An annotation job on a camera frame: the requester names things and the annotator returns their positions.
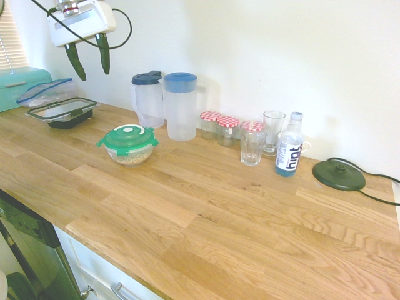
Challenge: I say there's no window blind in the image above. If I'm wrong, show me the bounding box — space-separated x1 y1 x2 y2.
0 0 29 73

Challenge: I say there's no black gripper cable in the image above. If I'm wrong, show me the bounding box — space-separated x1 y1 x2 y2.
31 0 133 50

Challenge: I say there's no green round container lid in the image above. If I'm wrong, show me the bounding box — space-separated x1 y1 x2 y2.
96 124 159 157

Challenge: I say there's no clear zip bag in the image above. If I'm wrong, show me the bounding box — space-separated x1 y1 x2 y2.
16 77 79 109

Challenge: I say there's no white drawer with handle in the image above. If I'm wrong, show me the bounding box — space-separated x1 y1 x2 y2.
52 224 163 300

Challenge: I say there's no silver drawer handle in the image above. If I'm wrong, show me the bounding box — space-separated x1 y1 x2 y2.
109 282 138 300

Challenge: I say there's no dark green kettle base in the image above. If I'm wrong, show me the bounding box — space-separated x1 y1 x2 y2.
324 157 400 207

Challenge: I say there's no teal bread box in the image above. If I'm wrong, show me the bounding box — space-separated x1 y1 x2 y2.
0 67 57 113

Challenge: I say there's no clear bowl with cereal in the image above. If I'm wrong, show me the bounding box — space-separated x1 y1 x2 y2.
106 145 156 166

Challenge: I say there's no jar with red checkered lid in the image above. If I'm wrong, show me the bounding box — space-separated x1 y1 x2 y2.
200 111 222 140
239 120 268 138
216 116 241 147

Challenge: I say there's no stainless dishwasher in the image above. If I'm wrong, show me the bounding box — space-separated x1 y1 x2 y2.
0 189 82 300

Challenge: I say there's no clear pitcher dark grey lid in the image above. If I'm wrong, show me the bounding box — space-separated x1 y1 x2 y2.
130 70 165 129

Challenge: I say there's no clear hint water bottle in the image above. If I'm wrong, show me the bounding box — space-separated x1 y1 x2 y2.
274 111 305 178

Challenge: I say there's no clear pitcher blue lid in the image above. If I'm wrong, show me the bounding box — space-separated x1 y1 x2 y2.
162 72 207 142

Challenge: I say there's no faceted glass tumbler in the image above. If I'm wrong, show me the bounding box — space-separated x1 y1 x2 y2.
239 126 268 167

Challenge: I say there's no rectangular container green-rimmed lid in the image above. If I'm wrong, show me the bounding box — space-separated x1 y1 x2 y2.
26 96 98 129

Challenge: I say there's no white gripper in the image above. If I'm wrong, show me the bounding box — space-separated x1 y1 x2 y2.
46 0 117 81

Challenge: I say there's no tall footed drinking glass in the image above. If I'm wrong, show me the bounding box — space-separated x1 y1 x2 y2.
262 110 287 156

